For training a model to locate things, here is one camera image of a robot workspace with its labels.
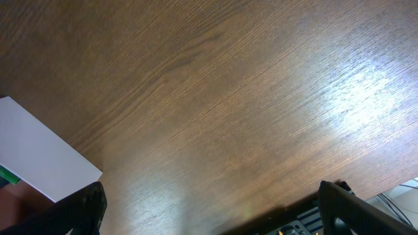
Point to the green soap box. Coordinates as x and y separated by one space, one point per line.
9 176

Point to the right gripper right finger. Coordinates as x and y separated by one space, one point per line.
343 213

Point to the grey equipment under table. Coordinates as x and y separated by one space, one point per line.
301 218

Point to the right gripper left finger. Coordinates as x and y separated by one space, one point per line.
80 213

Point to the white cardboard box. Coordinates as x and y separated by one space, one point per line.
49 169

